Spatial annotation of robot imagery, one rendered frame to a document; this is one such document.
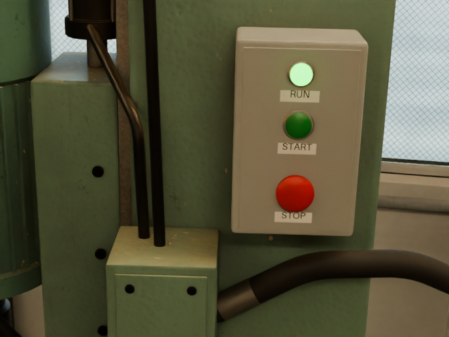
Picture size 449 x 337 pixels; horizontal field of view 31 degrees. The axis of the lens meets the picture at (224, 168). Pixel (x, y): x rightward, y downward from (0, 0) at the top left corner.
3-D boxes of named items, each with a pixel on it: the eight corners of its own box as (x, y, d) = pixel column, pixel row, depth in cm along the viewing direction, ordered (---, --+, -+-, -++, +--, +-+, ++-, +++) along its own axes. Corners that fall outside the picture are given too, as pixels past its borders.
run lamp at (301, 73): (286, 86, 61) (288, 60, 60) (313, 87, 61) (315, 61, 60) (287, 88, 60) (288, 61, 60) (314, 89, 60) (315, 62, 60)
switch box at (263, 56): (231, 206, 71) (236, 25, 66) (345, 210, 71) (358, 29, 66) (230, 235, 65) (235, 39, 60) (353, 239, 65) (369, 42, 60)
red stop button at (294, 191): (274, 208, 64) (276, 172, 63) (312, 208, 64) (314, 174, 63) (275, 212, 63) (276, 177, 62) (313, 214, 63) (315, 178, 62)
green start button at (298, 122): (282, 139, 62) (283, 109, 62) (313, 140, 62) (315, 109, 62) (282, 141, 62) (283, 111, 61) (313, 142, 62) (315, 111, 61)
